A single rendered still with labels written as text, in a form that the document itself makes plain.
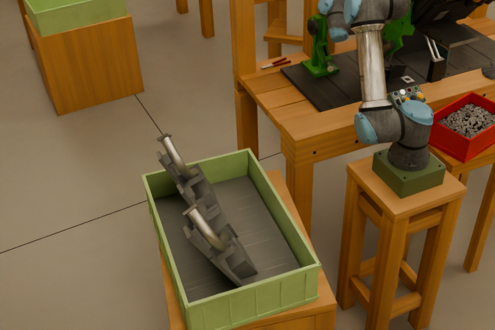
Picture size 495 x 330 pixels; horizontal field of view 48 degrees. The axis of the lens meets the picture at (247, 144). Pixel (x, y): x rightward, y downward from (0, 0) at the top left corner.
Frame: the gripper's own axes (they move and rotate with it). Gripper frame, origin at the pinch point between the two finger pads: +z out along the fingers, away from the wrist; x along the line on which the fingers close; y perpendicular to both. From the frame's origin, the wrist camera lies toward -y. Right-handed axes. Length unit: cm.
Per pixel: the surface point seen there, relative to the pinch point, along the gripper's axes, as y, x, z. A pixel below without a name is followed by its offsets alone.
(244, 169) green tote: -11, -65, -73
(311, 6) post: -26.2, 13.3, -21.2
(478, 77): 5, -31, 43
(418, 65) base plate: -12.9, -19.7, 25.7
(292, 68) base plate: -40, -13, -28
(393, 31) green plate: -0.6, -8.5, 2.8
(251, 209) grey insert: 1, -82, -78
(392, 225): 21, -93, -32
